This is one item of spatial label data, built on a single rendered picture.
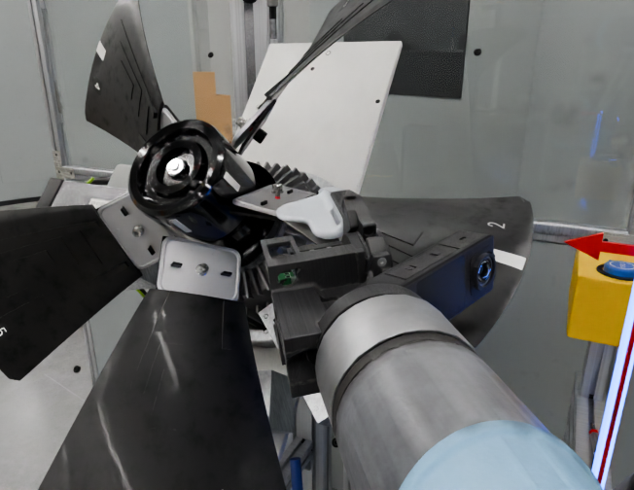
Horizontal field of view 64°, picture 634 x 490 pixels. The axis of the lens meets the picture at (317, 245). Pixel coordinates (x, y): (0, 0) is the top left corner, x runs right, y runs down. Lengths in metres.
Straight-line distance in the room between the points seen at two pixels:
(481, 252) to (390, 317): 0.15
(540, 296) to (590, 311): 0.53
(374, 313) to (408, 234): 0.25
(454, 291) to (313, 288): 0.09
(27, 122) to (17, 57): 0.59
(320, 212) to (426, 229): 0.14
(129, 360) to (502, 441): 0.41
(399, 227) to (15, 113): 5.50
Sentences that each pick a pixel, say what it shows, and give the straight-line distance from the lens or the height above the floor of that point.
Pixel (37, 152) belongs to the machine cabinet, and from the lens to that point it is 5.92.
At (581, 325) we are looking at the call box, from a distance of 0.75.
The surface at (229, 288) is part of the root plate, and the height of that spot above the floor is 1.09.
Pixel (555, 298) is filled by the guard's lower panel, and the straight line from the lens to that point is 1.27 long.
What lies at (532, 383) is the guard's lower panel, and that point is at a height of 0.60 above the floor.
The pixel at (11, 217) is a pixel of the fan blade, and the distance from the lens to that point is 0.72.
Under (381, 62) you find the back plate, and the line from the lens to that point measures 0.92.
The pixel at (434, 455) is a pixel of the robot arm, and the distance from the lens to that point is 0.17.
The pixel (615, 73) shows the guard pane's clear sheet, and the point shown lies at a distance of 1.19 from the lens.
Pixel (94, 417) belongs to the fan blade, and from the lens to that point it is 0.53.
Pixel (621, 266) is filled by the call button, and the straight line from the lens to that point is 0.75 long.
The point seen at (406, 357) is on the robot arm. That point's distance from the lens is 0.21.
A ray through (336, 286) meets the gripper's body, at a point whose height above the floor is 1.19.
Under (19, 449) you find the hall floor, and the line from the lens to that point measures 2.28.
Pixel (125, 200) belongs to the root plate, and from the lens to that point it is 0.64.
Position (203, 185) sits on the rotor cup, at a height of 1.21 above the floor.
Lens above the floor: 1.32
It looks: 19 degrees down
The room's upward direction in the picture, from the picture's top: straight up
